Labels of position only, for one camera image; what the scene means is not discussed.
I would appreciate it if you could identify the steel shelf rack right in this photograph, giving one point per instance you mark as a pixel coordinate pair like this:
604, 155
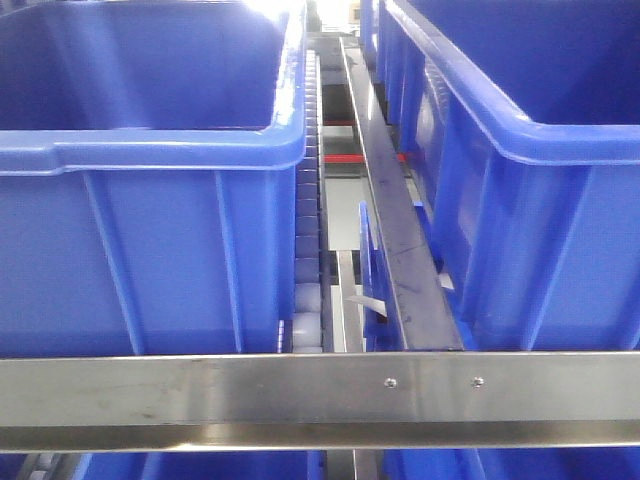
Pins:
430, 394

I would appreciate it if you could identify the blue bin on right rack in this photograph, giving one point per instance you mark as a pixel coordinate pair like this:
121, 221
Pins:
148, 176

